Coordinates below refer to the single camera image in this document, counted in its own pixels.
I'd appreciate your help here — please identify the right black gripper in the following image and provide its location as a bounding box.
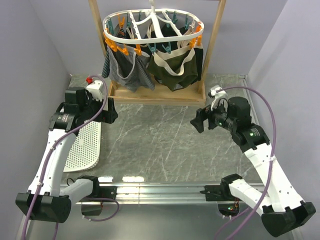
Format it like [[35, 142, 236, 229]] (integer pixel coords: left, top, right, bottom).
[[190, 97, 237, 133]]

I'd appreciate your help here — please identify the grey striped boxer underwear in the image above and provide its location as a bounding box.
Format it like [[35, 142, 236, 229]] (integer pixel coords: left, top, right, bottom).
[[101, 46, 155, 92]]

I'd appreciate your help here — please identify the white round clip hanger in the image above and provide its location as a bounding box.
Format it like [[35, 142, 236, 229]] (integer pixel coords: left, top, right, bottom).
[[102, 0, 205, 45]]

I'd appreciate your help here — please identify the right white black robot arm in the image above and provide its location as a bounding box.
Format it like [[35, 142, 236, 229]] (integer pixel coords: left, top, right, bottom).
[[190, 96, 316, 238]]

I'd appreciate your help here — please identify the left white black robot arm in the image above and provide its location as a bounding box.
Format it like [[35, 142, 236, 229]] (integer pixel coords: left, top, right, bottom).
[[15, 87, 118, 223]]

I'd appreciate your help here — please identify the wooden hanger stand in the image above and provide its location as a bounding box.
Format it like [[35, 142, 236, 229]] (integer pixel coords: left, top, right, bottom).
[[88, 0, 226, 107]]

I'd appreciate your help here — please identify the olive green hanging underwear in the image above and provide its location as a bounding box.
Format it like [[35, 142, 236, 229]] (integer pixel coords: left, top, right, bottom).
[[147, 46, 199, 92]]

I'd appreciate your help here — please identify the white perforated plastic basket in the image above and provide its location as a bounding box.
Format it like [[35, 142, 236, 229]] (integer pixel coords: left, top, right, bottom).
[[63, 121, 102, 173]]

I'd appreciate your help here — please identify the teal clothes peg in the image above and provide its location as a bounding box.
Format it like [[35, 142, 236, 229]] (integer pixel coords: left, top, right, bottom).
[[148, 43, 157, 54], [161, 42, 172, 54]]

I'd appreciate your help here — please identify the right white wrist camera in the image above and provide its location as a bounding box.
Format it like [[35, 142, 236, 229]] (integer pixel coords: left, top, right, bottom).
[[208, 85, 227, 111]]

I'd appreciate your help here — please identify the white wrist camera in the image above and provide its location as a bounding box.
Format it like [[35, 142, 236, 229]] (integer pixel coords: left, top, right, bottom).
[[208, 85, 227, 111], [86, 77, 104, 102]]

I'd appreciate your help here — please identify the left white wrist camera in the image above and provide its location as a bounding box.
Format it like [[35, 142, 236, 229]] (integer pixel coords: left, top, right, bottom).
[[86, 77, 104, 102]]

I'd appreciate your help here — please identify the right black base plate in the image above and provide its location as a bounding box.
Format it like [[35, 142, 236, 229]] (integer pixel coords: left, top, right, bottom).
[[200, 184, 236, 202]]

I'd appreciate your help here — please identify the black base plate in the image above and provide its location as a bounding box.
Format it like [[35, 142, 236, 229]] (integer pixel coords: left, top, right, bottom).
[[84, 185, 117, 202], [200, 184, 236, 202]]

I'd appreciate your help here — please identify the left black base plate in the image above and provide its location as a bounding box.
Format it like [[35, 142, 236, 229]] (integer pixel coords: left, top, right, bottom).
[[84, 185, 117, 202]]

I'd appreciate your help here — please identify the aluminium mounting rail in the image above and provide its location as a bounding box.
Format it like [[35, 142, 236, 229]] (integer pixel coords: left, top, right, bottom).
[[14, 181, 303, 240]]

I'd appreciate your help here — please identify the black box under rail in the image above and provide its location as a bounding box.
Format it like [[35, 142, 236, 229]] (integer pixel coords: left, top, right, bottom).
[[81, 204, 103, 217]]

